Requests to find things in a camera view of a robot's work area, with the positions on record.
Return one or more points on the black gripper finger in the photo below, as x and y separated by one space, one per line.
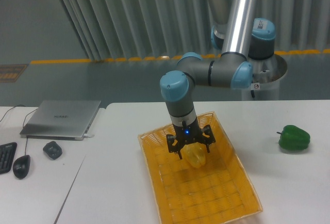
174 145
207 137

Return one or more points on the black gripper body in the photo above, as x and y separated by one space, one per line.
188 133

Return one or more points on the yellow bell pepper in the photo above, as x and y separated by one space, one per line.
194 154

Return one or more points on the green bell pepper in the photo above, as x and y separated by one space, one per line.
293 138

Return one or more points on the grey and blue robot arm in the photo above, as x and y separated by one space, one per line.
234 34

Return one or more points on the yellow wicker basket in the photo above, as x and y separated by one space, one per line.
218 192

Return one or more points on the silver closed laptop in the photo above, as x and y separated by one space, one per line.
64 120

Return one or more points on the small black gadget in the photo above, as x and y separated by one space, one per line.
52 150

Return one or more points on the grey pleated curtain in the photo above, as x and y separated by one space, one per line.
144 29

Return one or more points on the black computer mouse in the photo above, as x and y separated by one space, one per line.
21 167

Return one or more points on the black keyboard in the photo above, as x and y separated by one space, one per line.
7 153

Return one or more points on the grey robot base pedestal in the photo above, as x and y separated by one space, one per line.
267 76

